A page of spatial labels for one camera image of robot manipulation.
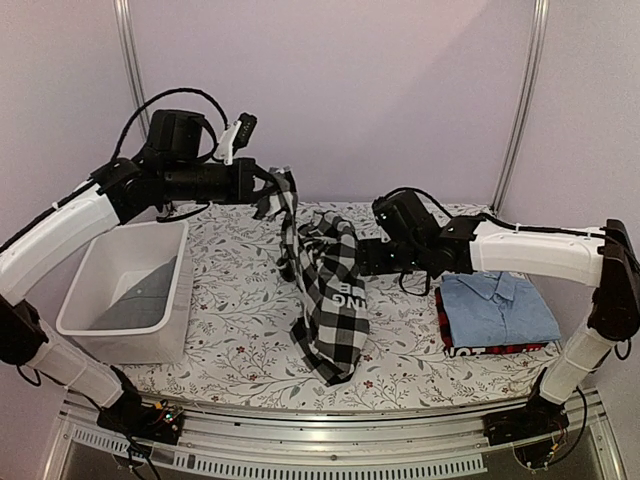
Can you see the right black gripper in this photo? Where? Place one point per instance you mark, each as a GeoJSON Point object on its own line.
{"type": "Point", "coordinates": [369, 260]}

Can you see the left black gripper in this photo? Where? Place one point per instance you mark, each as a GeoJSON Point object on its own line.
{"type": "Point", "coordinates": [243, 190]}

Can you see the black white plaid shirt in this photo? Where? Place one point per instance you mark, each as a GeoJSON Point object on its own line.
{"type": "Point", "coordinates": [319, 257]}

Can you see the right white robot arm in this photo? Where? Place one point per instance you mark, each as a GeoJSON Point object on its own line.
{"type": "Point", "coordinates": [480, 262]}

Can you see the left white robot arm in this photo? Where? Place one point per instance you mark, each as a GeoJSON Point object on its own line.
{"type": "Point", "coordinates": [114, 194]}

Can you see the folded red black shirt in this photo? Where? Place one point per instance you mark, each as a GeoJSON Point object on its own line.
{"type": "Point", "coordinates": [457, 351]}

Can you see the folded light blue shirt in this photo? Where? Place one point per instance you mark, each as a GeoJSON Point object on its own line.
{"type": "Point", "coordinates": [490, 309]}

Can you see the floral white tablecloth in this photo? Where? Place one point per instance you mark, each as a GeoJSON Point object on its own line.
{"type": "Point", "coordinates": [238, 350]}

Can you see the white plastic bin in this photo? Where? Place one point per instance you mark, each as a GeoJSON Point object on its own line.
{"type": "Point", "coordinates": [130, 299]}

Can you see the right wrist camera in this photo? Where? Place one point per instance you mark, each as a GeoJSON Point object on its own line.
{"type": "Point", "coordinates": [403, 217]}

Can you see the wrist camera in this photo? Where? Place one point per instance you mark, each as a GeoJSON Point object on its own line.
{"type": "Point", "coordinates": [403, 217]}
{"type": "Point", "coordinates": [234, 138]}

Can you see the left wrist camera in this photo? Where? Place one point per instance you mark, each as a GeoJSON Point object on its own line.
{"type": "Point", "coordinates": [234, 138]}

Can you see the aluminium front rail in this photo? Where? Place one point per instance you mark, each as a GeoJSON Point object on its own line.
{"type": "Point", "coordinates": [221, 442]}

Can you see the left aluminium frame post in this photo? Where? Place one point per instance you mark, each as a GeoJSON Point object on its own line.
{"type": "Point", "coordinates": [124, 25]}

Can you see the aluminium frame post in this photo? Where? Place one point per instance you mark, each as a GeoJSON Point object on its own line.
{"type": "Point", "coordinates": [124, 25]}
{"type": "Point", "coordinates": [523, 106]}

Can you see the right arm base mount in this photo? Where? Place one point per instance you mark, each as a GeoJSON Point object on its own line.
{"type": "Point", "coordinates": [536, 432]}

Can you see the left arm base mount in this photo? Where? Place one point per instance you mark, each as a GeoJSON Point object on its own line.
{"type": "Point", "coordinates": [158, 422]}

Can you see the right aluminium frame post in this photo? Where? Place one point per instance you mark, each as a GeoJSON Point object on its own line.
{"type": "Point", "coordinates": [523, 106]}

